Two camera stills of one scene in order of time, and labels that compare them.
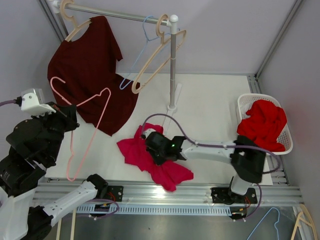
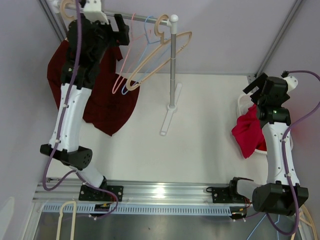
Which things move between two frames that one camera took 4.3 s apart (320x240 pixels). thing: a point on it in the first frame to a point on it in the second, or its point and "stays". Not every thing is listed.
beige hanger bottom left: (72, 228) stays
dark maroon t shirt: (82, 71) stays
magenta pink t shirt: (170, 174) to (248, 130)
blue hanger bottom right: (275, 224) stays
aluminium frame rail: (194, 193) stays
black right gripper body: (159, 156) to (260, 99)
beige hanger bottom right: (299, 218) stays
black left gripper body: (60, 121) to (105, 35)
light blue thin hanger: (141, 52) to (148, 71)
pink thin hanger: (63, 98) to (132, 38)
